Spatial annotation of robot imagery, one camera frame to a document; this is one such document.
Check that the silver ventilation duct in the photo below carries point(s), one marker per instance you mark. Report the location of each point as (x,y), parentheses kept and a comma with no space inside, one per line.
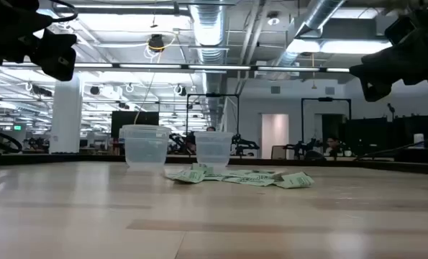
(208,28)
(319,14)

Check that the black rig frame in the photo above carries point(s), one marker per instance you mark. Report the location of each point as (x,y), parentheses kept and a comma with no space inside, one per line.
(325,99)
(213,95)

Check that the green exit sign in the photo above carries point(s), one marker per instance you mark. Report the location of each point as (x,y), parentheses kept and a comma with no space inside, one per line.
(17,127)

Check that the person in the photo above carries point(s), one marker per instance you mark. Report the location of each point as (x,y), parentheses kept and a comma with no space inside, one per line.
(210,129)
(331,144)

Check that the round ceiling sensor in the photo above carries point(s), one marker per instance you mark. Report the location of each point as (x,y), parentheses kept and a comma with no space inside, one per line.
(273,19)

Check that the black table frame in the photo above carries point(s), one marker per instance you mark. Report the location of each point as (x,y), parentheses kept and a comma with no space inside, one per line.
(55,159)

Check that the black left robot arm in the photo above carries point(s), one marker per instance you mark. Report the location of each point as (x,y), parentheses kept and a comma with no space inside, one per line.
(5,28)

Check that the clear plastic cup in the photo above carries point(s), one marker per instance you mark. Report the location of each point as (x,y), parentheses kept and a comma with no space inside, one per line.
(145,147)
(213,149)

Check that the black equipment cabinet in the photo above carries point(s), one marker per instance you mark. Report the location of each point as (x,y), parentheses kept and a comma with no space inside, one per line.
(368,136)
(415,124)

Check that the white pillar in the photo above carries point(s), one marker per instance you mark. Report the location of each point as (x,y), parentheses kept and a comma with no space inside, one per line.
(66,115)

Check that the black monitor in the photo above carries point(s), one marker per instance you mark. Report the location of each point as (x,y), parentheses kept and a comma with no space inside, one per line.
(134,118)

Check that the white door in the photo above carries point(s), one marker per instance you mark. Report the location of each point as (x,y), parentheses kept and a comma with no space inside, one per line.
(274,136)

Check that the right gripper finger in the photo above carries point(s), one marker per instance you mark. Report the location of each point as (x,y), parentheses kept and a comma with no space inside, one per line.
(372,91)
(375,68)

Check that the black background robot arm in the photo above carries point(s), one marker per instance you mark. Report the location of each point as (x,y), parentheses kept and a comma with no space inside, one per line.
(244,144)
(179,143)
(300,147)

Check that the tan chair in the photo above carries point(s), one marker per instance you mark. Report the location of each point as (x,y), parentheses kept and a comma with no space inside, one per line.
(278,153)

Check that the white container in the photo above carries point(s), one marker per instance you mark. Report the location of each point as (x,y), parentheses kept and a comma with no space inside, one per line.
(418,141)

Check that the black stand lamp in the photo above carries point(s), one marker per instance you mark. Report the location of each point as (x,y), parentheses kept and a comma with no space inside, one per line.
(390,107)

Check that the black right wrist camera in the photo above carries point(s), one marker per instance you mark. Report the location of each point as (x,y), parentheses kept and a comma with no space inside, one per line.
(400,31)

